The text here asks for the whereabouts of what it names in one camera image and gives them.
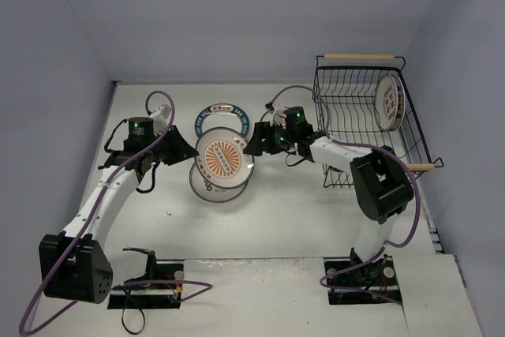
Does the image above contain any orange sunburst plate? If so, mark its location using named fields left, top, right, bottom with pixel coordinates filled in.
left=194, top=127, right=255, bottom=189

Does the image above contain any red character plate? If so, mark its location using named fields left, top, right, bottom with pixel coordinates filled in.
left=390, top=74, right=406, bottom=131
left=189, top=163, right=248, bottom=204
left=374, top=74, right=398, bottom=131

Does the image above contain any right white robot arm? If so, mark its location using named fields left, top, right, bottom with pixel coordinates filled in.
left=243, top=103, right=421, bottom=283

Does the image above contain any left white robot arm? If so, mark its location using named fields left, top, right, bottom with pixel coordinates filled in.
left=39, top=114, right=198, bottom=304

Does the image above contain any teal rimmed white plate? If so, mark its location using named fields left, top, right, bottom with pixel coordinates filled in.
left=193, top=103, right=251, bottom=137

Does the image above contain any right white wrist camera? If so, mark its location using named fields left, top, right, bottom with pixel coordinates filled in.
left=265, top=102, right=287, bottom=125

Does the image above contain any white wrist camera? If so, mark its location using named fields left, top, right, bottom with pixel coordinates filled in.
left=265, top=102, right=287, bottom=125
left=150, top=103, right=173, bottom=136

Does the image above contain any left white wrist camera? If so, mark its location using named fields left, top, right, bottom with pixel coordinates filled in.
left=150, top=103, right=173, bottom=136

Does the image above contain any black wire dish rack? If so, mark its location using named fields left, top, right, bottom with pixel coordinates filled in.
left=312, top=54, right=445, bottom=178

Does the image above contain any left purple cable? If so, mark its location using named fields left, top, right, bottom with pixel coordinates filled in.
left=18, top=90, right=214, bottom=334

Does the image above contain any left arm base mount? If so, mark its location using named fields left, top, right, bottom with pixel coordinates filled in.
left=107, top=260, right=184, bottom=310

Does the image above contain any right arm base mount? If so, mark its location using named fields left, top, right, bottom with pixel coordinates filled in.
left=320, top=256, right=402, bottom=305

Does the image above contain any thin black cable loop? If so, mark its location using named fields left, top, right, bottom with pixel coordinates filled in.
left=121, top=303, right=146, bottom=335

